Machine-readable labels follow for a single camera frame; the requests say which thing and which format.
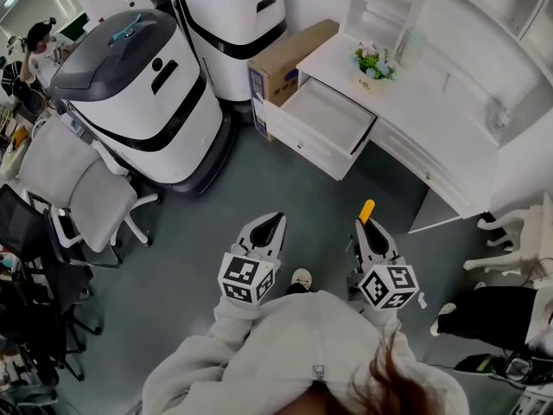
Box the white ornate chair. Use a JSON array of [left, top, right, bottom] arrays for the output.
[[462, 192, 553, 283]]

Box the person's left forearm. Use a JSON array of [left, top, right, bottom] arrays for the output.
[[209, 294, 267, 354]]

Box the brown cardboard box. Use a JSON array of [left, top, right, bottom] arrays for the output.
[[247, 18, 340, 144]]

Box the person's white shoe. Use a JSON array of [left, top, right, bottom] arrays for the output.
[[289, 267, 315, 294]]

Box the white delivery robot grey lid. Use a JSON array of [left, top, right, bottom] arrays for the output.
[[47, 9, 237, 199]]

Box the white desk with drawers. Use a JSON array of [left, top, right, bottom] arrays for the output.
[[263, 30, 505, 235]]

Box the white office chair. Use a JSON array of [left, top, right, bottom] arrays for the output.
[[16, 117, 163, 259]]

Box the white delivery robot black lid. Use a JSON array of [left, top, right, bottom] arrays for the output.
[[146, 0, 289, 123]]

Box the white hutch shelf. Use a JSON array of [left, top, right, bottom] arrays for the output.
[[346, 0, 553, 146]]

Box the black mesh office chair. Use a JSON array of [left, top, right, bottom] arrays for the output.
[[0, 183, 105, 383]]

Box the person's right forearm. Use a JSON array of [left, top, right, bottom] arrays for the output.
[[360, 307, 403, 341]]

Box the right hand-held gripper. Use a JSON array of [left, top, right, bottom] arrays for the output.
[[347, 219, 420, 311]]

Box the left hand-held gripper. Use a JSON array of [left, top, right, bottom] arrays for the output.
[[217, 213, 288, 307]]

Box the small potted plant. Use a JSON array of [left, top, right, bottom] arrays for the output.
[[353, 39, 397, 95]]

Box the person's white fleece jacket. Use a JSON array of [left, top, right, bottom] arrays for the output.
[[141, 290, 470, 415]]

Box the white drawer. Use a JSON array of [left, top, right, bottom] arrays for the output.
[[263, 75, 379, 182]]

